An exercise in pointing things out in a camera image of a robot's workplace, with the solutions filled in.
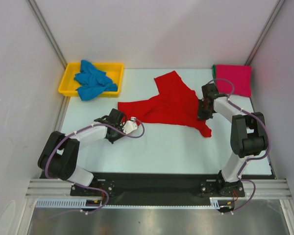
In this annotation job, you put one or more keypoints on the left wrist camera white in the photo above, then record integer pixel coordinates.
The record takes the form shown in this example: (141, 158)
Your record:
(129, 126)

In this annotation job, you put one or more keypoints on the yellow plastic tray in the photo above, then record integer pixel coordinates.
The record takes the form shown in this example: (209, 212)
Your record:
(68, 85)

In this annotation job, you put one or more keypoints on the red t shirt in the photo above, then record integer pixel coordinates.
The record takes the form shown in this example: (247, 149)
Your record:
(176, 104)

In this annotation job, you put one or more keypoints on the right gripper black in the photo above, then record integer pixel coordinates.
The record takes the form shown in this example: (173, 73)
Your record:
(201, 116)

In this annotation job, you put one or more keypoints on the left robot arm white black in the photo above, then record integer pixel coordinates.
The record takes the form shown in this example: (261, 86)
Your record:
(58, 159)

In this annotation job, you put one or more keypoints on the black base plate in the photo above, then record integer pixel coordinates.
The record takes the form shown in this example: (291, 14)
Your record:
(151, 189)

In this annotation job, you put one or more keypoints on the folded magenta t shirt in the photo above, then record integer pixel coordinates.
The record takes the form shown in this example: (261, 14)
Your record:
(233, 76)

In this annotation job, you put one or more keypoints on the grey slotted cable duct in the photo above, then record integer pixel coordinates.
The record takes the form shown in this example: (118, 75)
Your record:
(70, 203)

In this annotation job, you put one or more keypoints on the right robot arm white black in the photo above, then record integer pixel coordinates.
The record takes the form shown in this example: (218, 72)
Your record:
(248, 138)

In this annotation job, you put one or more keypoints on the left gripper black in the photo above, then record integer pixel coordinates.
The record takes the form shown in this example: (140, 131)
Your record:
(112, 140)

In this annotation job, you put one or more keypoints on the aluminium frame rail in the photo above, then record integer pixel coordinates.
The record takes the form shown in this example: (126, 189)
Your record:
(268, 189)

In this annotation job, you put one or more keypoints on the blue t shirt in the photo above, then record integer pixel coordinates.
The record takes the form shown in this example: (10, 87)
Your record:
(92, 81)

